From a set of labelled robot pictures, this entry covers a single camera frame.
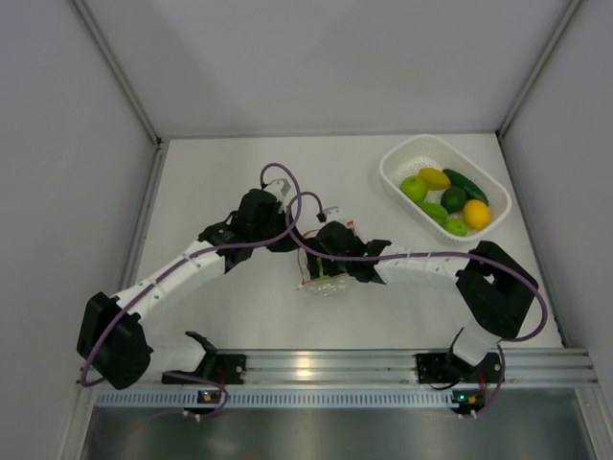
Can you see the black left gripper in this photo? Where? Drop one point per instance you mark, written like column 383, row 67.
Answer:
column 289, row 243

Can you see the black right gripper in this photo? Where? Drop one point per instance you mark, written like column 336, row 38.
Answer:
column 313, row 263

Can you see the light green fake apple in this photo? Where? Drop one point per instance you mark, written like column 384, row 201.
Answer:
column 414, row 188
column 456, row 227
column 317, row 270

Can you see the clear zip bag orange seal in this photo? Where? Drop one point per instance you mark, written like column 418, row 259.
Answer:
column 336, row 281

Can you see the yellow-green fake starfruit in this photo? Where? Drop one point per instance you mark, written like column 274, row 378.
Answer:
column 434, row 179

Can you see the dark green fake avocado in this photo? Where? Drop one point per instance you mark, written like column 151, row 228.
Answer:
column 453, row 199

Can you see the yellow fake lemon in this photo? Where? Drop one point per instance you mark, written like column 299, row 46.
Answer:
column 476, row 214

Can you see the dark green fake cucumber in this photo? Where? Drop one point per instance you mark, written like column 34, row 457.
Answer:
column 471, row 190

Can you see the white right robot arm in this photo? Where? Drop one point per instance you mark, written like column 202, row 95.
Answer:
column 497, row 290

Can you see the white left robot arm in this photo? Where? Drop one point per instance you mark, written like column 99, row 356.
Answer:
column 116, row 334

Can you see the white perforated plastic basket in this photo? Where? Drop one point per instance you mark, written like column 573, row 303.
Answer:
column 428, row 151

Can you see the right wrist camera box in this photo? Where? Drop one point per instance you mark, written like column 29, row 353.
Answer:
column 335, row 213

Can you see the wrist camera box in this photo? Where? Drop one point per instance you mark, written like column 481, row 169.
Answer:
column 335, row 213
column 278, row 188

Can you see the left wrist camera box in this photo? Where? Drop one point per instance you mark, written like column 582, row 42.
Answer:
column 278, row 188

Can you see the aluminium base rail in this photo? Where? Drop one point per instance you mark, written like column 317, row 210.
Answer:
column 525, row 367

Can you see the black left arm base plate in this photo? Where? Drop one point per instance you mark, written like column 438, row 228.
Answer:
column 222, row 369

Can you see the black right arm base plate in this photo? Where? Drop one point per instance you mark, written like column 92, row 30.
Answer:
column 433, row 369

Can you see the white slotted cable duct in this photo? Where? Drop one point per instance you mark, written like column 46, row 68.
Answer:
column 192, row 398

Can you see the aluminium frame rail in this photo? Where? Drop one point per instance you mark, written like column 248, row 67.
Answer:
column 94, row 31

